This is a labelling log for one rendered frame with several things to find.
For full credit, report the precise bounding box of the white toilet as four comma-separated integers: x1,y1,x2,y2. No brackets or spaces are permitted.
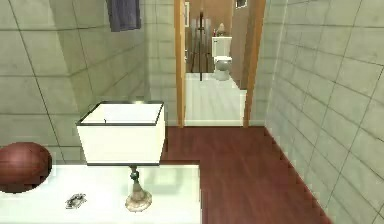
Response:
211,35,233,82

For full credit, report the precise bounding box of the wooden door frame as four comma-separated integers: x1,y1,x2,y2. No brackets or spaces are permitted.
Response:
173,0,267,129

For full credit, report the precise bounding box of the black floor lamp stand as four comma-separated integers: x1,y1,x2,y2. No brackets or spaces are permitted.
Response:
190,8,214,82

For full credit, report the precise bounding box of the brown ball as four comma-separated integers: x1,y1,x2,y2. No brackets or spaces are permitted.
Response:
0,141,53,194

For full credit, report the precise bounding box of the white square-shade table lamp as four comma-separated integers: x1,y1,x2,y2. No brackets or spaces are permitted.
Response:
75,100,166,213

